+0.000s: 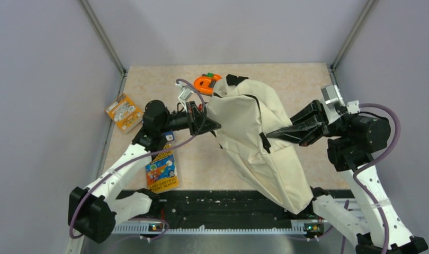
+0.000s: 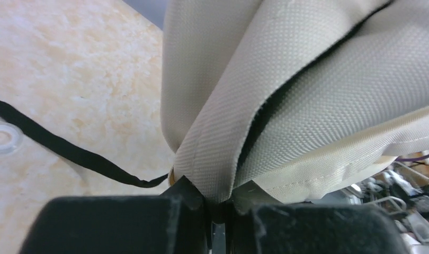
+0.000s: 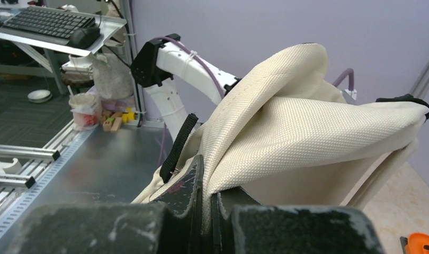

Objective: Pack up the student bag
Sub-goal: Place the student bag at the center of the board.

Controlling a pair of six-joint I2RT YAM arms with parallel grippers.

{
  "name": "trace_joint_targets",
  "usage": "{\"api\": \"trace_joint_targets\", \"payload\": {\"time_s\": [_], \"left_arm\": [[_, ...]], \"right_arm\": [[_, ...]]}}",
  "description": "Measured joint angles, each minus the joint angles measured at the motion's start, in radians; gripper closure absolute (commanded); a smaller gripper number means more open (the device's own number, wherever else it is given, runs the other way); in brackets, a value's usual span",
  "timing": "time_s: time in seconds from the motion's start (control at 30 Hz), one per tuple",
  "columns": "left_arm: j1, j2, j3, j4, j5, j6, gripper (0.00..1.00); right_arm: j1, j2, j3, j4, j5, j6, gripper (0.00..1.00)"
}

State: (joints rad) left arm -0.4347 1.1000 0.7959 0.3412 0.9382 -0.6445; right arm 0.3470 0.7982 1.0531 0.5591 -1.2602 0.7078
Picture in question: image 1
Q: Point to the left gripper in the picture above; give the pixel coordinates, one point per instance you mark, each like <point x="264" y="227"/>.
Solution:
<point x="195" y="124"/>

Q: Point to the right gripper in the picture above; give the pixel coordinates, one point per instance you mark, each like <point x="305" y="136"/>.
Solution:
<point x="305" y="133"/>

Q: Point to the cream canvas backpack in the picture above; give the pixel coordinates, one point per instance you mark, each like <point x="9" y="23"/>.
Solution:
<point x="248" y="110"/>

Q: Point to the orange book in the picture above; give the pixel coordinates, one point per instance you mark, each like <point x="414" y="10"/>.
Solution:
<point x="125" y="113"/>

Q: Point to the blue book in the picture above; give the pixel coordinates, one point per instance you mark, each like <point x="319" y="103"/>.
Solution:
<point x="170" y="136"/>

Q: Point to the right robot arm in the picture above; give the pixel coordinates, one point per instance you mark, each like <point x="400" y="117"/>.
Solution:
<point x="359" y="135"/>

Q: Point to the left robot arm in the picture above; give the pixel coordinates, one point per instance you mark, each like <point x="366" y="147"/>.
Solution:
<point x="95" y="210"/>

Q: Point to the orange plastic toy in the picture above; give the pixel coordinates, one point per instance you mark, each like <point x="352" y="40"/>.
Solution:
<point x="204" y="84"/>

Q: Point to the yellow treehouse book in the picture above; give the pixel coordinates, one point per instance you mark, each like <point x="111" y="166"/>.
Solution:
<point x="161" y="173"/>

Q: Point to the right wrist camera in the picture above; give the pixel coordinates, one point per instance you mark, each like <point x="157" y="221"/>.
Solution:
<point x="335" y="100"/>

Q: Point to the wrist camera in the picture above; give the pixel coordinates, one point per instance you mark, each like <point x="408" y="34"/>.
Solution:
<point x="335" y="100"/>
<point x="185" y="94"/>

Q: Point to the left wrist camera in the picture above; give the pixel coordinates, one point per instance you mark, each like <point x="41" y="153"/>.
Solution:
<point x="185" y="94"/>

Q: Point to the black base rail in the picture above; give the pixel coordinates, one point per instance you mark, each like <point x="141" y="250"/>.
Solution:
<point x="221" y="212"/>

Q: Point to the aluminium frame rail left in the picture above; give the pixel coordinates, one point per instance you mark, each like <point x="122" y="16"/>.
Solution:
<point x="119" y="74"/>

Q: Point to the aluminium frame rail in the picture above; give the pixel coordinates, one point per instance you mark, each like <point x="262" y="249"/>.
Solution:
<point x="352" y="35"/>
<point x="119" y="74"/>

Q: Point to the aluminium frame rail right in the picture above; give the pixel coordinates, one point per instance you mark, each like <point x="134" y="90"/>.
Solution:
<point x="352" y="35"/>

